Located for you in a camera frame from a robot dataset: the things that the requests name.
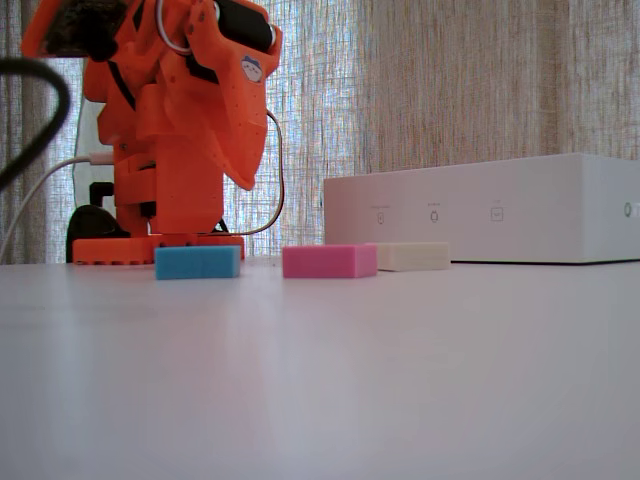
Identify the black table clamp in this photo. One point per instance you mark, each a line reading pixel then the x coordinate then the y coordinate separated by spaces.
pixel 90 225

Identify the orange robot base plate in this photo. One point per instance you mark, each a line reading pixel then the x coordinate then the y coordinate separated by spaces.
pixel 115 250

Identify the white plain cloth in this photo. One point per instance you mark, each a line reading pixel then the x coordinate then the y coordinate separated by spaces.
pixel 87 145

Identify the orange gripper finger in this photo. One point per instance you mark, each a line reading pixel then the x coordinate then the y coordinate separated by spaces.
pixel 195 122
pixel 245 125

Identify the blue foam cuboid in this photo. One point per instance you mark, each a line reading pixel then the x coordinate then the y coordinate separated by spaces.
pixel 195 262

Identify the cream foam cuboid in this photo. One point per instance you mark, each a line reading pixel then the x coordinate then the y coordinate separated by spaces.
pixel 415 256

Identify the pink foam cuboid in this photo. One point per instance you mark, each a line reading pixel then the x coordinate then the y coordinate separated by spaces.
pixel 325 261

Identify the white cardboard bin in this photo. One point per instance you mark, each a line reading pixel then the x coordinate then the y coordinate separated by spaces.
pixel 500 210

